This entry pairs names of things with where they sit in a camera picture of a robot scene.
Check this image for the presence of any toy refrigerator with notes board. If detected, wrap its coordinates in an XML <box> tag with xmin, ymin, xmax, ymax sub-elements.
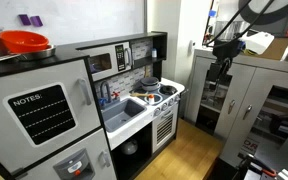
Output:
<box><xmin>0</xmin><ymin>59</ymin><xmax>102</xmax><ymax>174</ymax></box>

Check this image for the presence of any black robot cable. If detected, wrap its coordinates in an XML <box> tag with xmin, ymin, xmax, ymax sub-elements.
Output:
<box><xmin>204</xmin><ymin>0</ymin><xmax>254</xmax><ymax>47</ymax></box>
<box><xmin>229</xmin><ymin>0</ymin><xmax>276</xmax><ymax>39</ymax></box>

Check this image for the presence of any gray toy pot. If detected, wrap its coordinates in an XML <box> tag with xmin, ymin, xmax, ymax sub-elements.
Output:
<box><xmin>140</xmin><ymin>76</ymin><xmax>161</xmax><ymax>92</ymax></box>

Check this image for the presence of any white toy oven door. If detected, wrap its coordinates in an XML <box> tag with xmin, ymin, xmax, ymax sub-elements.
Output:
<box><xmin>151</xmin><ymin>108</ymin><xmax>179</xmax><ymax>154</ymax></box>

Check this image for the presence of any orange plastic bowl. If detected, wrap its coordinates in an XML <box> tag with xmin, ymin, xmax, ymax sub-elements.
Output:
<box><xmin>0</xmin><ymin>30</ymin><xmax>50</xmax><ymax>55</ymax></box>

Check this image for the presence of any round metal bowl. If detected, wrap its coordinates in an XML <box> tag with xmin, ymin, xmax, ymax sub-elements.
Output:
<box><xmin>121</xmin><ymin>139</ymin><xmax>139</xmax><ymax>156</ymax></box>

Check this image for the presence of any wooden spoon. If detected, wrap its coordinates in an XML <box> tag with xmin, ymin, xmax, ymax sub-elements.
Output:
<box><xmin>129</xmin><ymin>92</ymin><xmax>155</xmax><ymax>99</ymax></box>

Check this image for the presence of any toy microwave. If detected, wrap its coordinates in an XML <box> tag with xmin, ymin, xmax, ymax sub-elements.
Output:
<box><xmin>80</xmin><ymin>41</ymin><xmax>134</xmax><ymax>83</ymax></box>

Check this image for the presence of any silver metal pan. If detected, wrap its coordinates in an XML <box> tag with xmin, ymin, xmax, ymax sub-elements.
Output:
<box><xmin>8</xmin><ymin>44</ymin><xmax>57</xmax><ymax>62</ymax></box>

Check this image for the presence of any cardboard box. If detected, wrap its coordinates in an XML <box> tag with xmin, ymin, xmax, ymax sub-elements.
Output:
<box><xmin>262</xmin><ymin>13</ymin><xmax>288</xmax><ymax>62</ymax></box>

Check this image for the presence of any gray toy faucet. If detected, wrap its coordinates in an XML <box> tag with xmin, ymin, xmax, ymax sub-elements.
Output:
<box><xmin>99</xmin><ymin>80</ymin><xmax>113</xmax><ymax>105</ymax></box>

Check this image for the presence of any purple magnet block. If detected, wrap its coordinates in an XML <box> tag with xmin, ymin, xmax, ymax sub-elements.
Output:
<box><xmin>29</xmin><ymin>15</ymin><xmax>44</xmax><ymax>28</ymax></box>
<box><xmin>18</xmin><ymin>13</ymin><xmax>32</xmax><ymax>26</ymax></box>

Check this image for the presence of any whiteboard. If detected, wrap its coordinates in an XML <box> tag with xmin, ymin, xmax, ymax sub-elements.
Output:
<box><xmin>0</xmin><ymin>0</ymin><xmax>149</xmax><ymax>46</ymax></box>

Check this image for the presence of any black and orange clamp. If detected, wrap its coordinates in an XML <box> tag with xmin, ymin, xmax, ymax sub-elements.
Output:
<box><xmin>237</xmin><ymin>153</ymin><xmax>279</xmax><ymax>180</ymax></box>

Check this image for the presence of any silver cabinet door handle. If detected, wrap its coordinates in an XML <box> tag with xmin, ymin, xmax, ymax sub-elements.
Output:
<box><xmin>227</xmin><ymin>99</ymin><xmax>237</xmax><ymax>115</ymax></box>
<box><xmin>242</xmin><ymin>104</ymin><xmax>253</xmax><ymax>121</ymax></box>

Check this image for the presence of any white wall switch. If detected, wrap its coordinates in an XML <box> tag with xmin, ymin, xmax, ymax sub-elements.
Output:
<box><xmin>187</xmin><ymin>39</ymin><xmax>197</xmax><ymax>56</ymax></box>

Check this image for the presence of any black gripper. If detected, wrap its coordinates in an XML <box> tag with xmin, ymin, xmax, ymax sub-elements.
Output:
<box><xmin>212</xmin><ymin>38</ymin><xmax>246</xmax><ymax>78</ymax></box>

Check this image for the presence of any gray freezer door with dispenser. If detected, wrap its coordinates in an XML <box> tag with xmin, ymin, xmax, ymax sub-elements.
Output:
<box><xmin>12</xmin><ymin>128</ymin><xmax>118</xmax><ymax>180</ymax></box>

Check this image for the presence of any gray toy sink basin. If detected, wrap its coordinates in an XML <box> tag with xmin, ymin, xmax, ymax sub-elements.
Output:
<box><xmin>101</xmin><ymin>98</ymin><xmax>148</xmax><ymax>133</ymax></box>

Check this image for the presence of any toy kitchen play set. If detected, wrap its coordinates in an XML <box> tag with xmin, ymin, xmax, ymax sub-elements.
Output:
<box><xmin>0</xmin><ymin>30</ymin><xmax>187</xmax><ymax>180</ymax></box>

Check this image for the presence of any gray storage cabinet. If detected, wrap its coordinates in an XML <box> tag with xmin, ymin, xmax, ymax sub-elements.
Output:
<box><xmin>183</xmin><ymin>46</ymin><xmax>288</xmax><ymax>170</ymax></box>

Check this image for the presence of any red lettered cabinet sticker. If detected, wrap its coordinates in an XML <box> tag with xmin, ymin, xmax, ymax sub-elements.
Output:
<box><xmin>242</xmin><ymin>138</ymin><xmax>260</xmax><ymax>155</ymax></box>

